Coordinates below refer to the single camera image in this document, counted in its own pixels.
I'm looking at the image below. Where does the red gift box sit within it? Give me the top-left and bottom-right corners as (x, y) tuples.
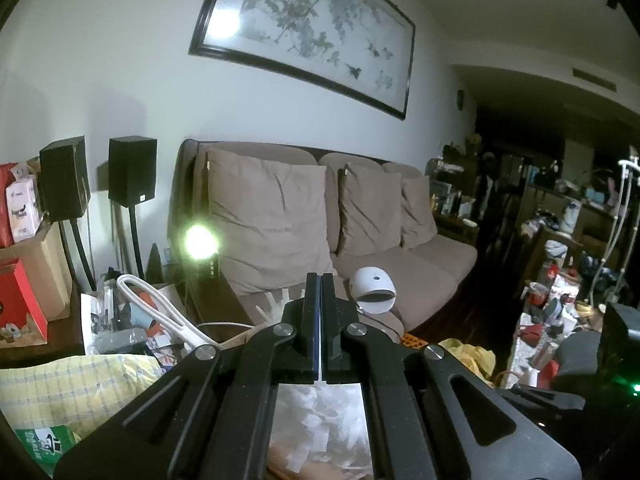
(0, 162), (21, 248)

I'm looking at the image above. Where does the brown sofa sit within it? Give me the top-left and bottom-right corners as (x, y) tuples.
(170, 139), (481, 343)

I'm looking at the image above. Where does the yellow plaid tablecloth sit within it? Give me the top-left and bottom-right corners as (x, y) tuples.
(0, 354), (167, 443)

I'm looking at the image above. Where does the white garment steamer pole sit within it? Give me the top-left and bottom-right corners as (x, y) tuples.
(589, 157), (640, 311)

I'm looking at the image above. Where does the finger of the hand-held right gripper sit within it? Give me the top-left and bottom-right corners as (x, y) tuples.
(500, 385), (586, 413)

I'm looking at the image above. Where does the clear plastic wrapper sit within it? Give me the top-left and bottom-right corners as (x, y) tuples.
(269, 382), (375, 480)

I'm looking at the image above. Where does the black bookshelf speaker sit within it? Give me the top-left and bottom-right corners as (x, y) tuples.
(108, 136), (158, 207)
(39, 136), (92, 221)

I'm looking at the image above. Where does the white tissue pack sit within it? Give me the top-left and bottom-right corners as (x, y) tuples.
(6, 175), (42, 243)

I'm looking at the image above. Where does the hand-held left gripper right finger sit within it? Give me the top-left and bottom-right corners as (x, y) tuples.
(320, 272), (582, 480)

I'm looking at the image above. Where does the white dome lamp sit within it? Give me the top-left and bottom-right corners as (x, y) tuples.
(348, 266), (398, 315)

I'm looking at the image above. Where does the large brown sofa cushion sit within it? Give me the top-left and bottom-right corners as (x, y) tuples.
(206, 149), (335, 297)

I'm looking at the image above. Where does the red chocolate gift bag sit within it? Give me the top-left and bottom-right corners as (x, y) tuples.
(0, 259), (49, 348)

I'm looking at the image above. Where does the white cable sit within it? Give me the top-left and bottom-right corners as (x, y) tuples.
(197, 321), (257, 348)

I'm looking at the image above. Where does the brown cardboard box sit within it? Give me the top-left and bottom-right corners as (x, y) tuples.
(0, 220), (73, 322)

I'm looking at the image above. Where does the white feather duster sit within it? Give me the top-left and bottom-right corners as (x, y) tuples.
(116, 274), (222, 351)

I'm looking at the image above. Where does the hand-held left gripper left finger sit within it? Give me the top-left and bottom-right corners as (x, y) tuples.
(55, 272), (321, 480)

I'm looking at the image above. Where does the framed ink painting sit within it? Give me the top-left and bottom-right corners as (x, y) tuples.
(189, 0), (417, 121)

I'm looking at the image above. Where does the green toothpaste box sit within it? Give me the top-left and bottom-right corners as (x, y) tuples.
(15, 425), (81, 478)

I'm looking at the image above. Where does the yellow cloth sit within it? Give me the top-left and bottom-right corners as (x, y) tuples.
(440, 338), (497, 382)

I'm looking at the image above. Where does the lit flashlight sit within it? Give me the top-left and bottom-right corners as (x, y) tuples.
(182, 222), (221, 281)

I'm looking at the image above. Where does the black speaker stand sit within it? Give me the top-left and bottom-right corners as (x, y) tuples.
(129, 205), (147, 281)
(59, 217), (97, 292)

